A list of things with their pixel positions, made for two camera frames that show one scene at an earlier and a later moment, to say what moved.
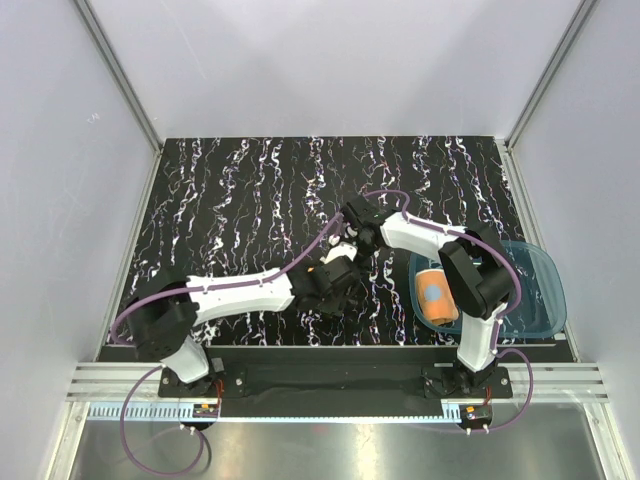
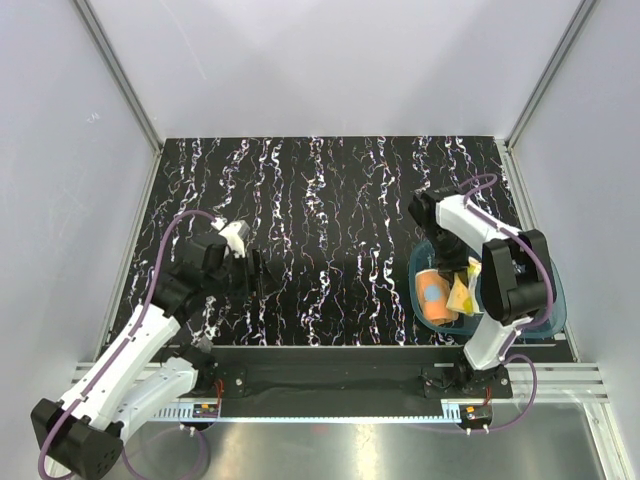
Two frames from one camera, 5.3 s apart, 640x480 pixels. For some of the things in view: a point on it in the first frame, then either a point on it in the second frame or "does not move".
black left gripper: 335,306 to 252,283
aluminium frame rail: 555,382 does not move
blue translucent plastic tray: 542,307 does not move
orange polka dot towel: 436,296 does not move
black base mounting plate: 336,372 does not move
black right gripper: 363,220 to 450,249
